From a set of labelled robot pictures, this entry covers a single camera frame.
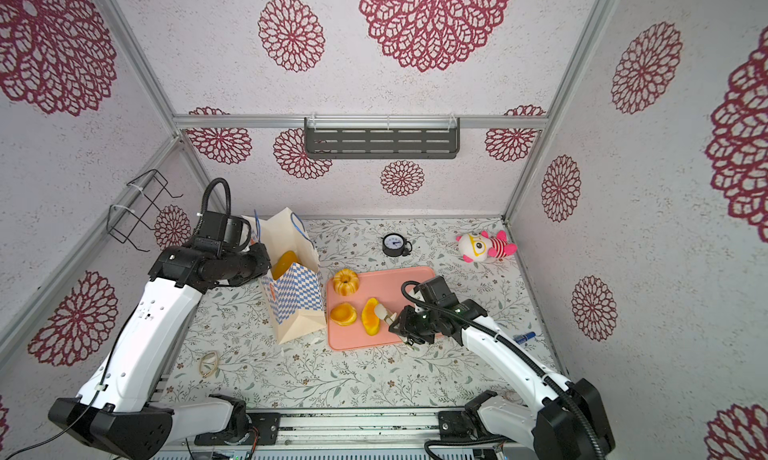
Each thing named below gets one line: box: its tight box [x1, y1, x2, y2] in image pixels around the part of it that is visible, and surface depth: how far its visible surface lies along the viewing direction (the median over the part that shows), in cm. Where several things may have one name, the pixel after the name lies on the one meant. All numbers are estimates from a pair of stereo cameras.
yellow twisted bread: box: [362, 298, 380, 336], surface depth 91 cm
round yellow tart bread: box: [330, 302, 357, 327], surface depth 90 cm
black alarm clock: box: [382, 233, 413, 257], surface depth 112 cm
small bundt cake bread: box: [333, 268, 359, 297], surface depth 99 cm
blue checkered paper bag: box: [253, 207, 327, 345], surface depth 83 cm
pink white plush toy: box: [456, 230, 518, 263], surface depth 105 cm
